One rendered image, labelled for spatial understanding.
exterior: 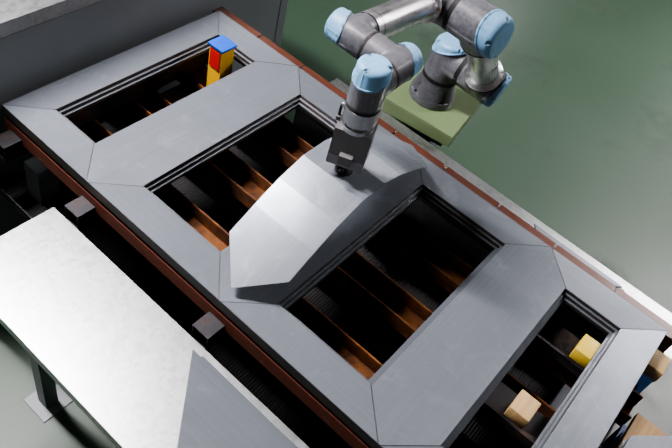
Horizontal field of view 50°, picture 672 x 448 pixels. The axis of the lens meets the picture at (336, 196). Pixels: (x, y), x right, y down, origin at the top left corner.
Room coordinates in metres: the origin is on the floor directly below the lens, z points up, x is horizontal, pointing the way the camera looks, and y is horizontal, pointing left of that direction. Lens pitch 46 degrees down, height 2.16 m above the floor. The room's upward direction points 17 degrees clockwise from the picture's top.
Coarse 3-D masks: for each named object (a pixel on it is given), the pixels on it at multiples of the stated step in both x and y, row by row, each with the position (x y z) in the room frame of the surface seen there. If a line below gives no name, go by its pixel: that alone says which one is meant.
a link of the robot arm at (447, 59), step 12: (444, 36) 1.93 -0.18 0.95; (432, 48) 1.92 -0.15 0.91; (444, 48) 1.88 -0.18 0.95; (456, 48) 1.88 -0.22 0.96; (432, 60) 1.90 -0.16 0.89; (444, 60) 1.87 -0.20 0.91; (456, 60) 1.87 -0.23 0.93; (432, 72) 1.88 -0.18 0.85; (444, 72) 1.87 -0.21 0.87; (456, 72) 1.85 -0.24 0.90
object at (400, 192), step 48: (192, 48) 1.67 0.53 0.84; (96, 96) 1.36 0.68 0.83; (96, 192) 1.05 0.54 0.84; (384, 192) 1.32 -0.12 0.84; (432, 192) 1.38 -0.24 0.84; (144, 240) 0.97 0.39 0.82; (336, 240) 1.12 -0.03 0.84; (480, 240) 1.28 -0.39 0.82; (240, 288) 0.91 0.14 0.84; (288, 288) 0.94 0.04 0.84; (528, 336) 1.02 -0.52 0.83; (576, 384) 0.94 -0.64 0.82
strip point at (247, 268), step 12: (240, 240) 0.98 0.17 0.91; (240, 252) 0.96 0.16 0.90; (252, 252) 0.96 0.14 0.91; (240, 264) 0.93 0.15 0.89; (252, 264) 0.94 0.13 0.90; (264, 264) 0.94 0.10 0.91; (240, 276) 0.91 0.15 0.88; (252, 276) 0.91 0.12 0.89; (264, 276) 0.92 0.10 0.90; (276, 276) 0.92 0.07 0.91
